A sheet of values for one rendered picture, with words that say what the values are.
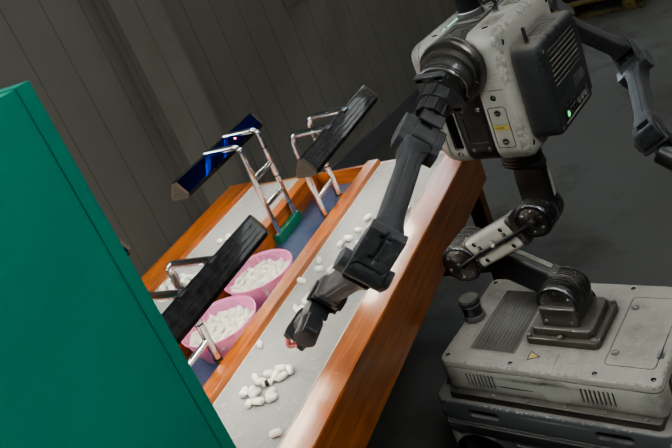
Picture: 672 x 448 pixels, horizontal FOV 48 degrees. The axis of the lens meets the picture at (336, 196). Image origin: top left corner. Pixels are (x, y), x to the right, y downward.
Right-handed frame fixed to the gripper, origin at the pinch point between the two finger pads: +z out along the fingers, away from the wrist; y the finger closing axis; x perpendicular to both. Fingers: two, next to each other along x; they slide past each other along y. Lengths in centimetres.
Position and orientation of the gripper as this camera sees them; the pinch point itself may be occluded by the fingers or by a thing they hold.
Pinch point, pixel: (289, 344)
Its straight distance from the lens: 201.6
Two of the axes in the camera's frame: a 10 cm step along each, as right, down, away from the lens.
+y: -3.9, 5.2, -7.6
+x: 8.2, 5.8, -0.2
